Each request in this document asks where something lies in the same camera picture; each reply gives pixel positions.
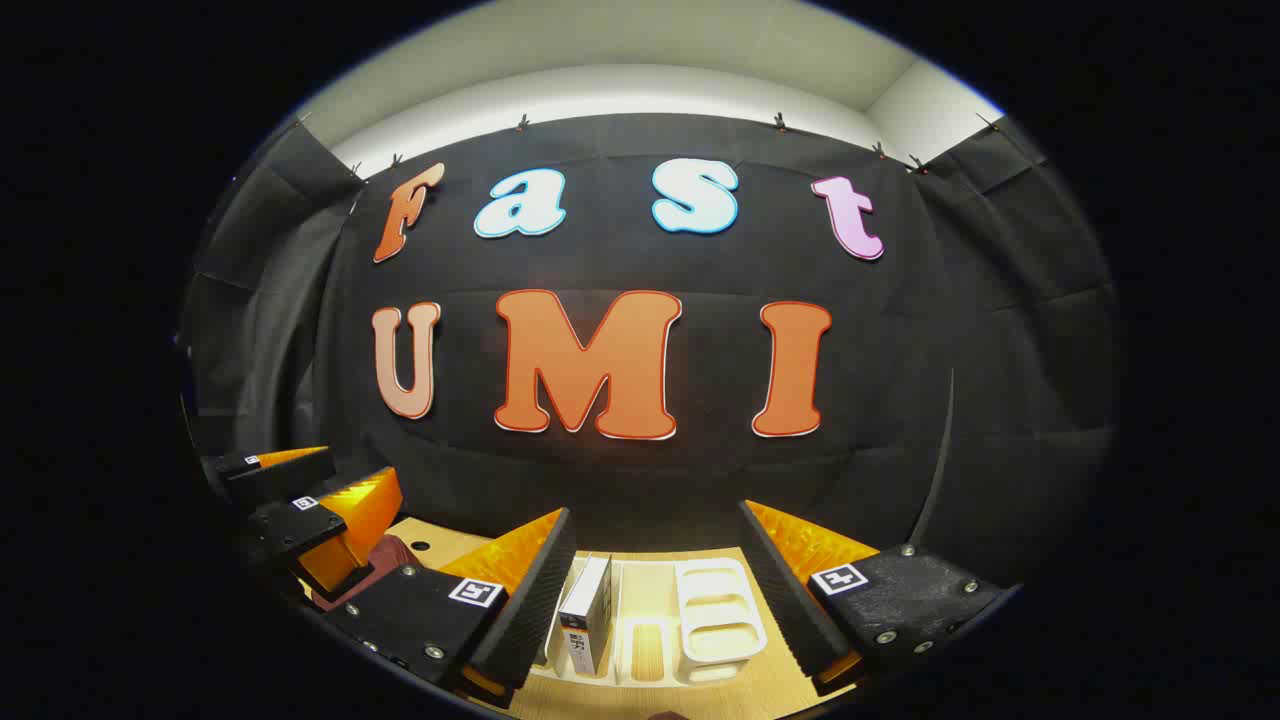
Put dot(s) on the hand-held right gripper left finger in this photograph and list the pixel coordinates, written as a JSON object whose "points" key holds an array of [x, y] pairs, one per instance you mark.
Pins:
{"points": [[535, 600]]}

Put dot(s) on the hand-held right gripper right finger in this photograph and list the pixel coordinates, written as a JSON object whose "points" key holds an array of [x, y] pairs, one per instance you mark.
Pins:
{"points": [[790, 600]]}

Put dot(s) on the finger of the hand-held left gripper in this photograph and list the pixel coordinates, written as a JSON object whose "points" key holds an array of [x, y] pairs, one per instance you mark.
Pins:
{"points": [[300, 525], [280, 480]]}

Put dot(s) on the white portrait cover book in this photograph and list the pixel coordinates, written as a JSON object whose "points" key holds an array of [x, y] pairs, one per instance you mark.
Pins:
{"points": [[585, 610]]}

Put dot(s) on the cream plastic bookshelf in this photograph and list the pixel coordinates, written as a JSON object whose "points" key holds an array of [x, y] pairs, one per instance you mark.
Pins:
{"points": [[715, 612]]}

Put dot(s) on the maroon schoolbag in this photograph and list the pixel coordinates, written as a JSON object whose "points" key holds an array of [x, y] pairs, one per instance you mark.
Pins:
{"points": [[388, 555]]}

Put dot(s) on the black backdrop cloth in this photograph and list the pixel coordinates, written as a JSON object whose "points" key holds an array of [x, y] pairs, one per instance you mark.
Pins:
{"points": [[700, 480]]}

